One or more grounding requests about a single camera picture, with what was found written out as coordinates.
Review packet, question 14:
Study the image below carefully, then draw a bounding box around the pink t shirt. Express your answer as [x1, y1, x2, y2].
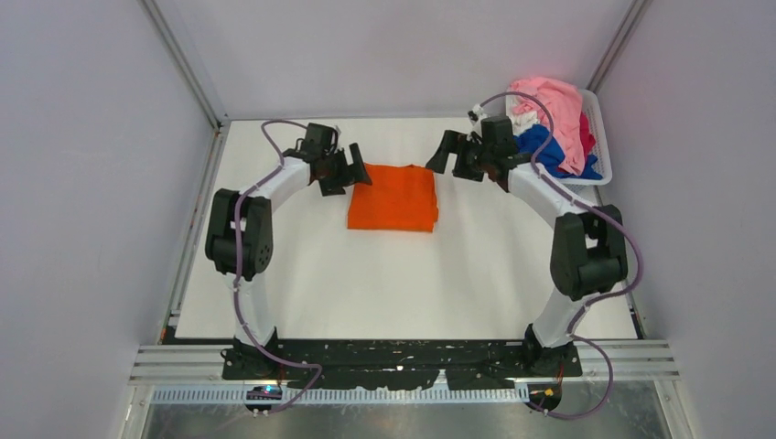
[509, 77, 587, 177]

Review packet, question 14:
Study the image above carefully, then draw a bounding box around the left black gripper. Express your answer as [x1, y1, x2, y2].
[319, 144, 371, 198]

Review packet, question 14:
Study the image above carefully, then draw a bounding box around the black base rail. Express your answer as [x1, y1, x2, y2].
[221, 338, 582, 391]

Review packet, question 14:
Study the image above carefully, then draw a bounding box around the white plastic laundry basket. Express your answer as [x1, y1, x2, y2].
[505, 86, 612, 188]

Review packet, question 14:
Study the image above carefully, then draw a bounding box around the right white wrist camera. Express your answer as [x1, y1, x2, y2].
[467, 104, 489, 125]

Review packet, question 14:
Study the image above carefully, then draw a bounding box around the crimson t shirt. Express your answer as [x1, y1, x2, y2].
[579, 112, 597, 156]

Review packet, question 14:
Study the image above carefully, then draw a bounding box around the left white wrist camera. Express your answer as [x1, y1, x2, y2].
[331, 125, 341, 151]

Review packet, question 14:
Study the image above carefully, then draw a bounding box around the orange t shirt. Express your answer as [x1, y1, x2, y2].
[347, 164, 439, 233]

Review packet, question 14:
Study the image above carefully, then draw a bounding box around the blue t shirt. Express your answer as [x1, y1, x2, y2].
[514, 124, 603, 181]

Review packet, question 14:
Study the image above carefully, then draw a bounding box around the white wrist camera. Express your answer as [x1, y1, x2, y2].
[331, 125, 341, 151]
[467, 104, 489, 125]

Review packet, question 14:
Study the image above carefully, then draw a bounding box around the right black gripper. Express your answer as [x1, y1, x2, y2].
[426, 130, 493, 184]

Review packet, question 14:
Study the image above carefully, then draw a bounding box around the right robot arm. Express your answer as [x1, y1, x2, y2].
[426, 116, 628, 376]

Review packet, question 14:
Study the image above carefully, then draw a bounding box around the white t shirt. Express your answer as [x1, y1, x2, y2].
[509, 111, 541, 136]

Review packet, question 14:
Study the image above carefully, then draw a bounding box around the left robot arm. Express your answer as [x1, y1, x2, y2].
[205, 119, 372, 379]

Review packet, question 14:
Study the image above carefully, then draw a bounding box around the white slotted cable duct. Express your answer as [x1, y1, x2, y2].
[151, 383, 529, 405]

